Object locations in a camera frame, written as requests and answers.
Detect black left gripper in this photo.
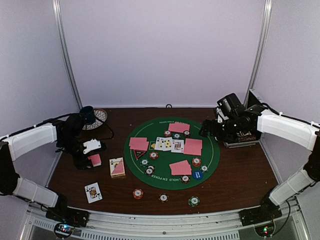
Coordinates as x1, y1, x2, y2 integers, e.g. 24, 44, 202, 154
58, 135, 94, 171

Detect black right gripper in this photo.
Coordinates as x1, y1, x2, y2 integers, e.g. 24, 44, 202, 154
198, 116, 241, 143

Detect red backed card deck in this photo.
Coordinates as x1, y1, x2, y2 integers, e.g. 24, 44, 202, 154
88, 153, 102, 167

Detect face down burn card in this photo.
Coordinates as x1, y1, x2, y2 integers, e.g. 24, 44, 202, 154
183, 138, 203, 156

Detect jack of clubs card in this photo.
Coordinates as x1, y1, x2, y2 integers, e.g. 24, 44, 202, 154
84, 182, 103, 204

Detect face up community card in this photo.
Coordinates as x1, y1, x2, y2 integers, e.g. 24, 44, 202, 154
154, 137, 165, 151
171, 139, 184, 153
160, 137, 173, 151

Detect blue small blind button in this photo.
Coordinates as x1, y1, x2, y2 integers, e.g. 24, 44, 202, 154
192, 170, 204, 180

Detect black chip bottom mat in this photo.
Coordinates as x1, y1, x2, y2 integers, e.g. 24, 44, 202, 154
181, 175, 191, 184

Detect red five chip stack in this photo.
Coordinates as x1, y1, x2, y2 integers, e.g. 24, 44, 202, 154
132, 188, 144, 200

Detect black chips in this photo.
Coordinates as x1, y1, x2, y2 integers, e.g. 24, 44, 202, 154
145, 165, 155, 176

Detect green chip stack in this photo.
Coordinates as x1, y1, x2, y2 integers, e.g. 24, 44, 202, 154
188, 196, 200, 207

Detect black hundred chip stack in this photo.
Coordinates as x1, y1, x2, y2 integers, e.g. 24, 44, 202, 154
158, 194, 169, 203

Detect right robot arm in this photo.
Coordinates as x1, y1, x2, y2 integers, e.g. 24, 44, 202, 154
260, 104, 320, 211

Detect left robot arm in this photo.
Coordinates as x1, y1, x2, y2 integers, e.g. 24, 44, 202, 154
0, 113, 103, 222

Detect aluminium poker chip case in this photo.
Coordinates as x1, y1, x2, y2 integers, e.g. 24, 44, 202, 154
223, 90, 262, 149

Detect gold playing card box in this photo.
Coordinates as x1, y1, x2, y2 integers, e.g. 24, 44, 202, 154
109, 157, 126, 178

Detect green round poker mat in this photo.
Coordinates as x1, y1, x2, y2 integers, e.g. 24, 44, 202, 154
124, 117, 220, 190

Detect blue ceramic mug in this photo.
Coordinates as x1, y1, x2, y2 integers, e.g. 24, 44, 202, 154
79, 105, 96, 125

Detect floral patterned plate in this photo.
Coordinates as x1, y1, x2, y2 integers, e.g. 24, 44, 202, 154
82, 108, 108, 131

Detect black red triangle button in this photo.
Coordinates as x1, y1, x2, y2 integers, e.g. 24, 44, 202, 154
133, 150, 146, 160

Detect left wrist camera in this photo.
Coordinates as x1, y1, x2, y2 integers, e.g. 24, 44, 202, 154
83, 139, 107, 155

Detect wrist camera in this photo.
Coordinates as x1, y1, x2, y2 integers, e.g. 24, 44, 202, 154
215, 93, 246, 123
83, 139, 107, 155

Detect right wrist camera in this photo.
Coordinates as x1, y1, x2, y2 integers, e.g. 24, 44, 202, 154
215, 93, 246, 123

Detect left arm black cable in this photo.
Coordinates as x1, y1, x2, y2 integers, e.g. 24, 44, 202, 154
94, 118, 116, 141

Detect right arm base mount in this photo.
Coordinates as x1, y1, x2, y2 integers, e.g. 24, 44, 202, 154
239, 207, 282, 227

